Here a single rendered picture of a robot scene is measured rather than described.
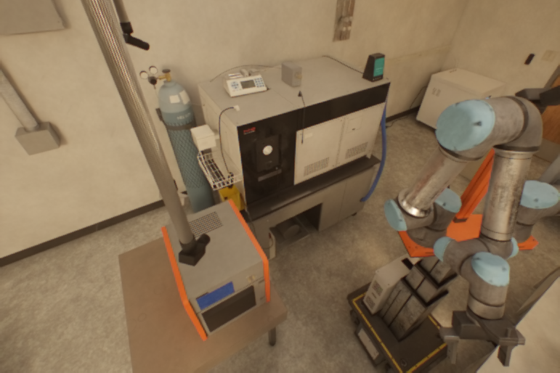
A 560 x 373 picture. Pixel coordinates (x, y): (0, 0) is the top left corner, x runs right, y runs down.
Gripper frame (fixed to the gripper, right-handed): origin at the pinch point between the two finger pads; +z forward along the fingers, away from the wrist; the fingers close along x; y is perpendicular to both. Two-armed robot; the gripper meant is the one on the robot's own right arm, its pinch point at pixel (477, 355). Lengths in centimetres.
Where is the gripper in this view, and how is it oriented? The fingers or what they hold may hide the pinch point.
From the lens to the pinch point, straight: 106.7
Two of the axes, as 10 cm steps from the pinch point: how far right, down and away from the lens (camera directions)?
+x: -9.9, 0.5, 1.4
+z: 0.9, 9.6, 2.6
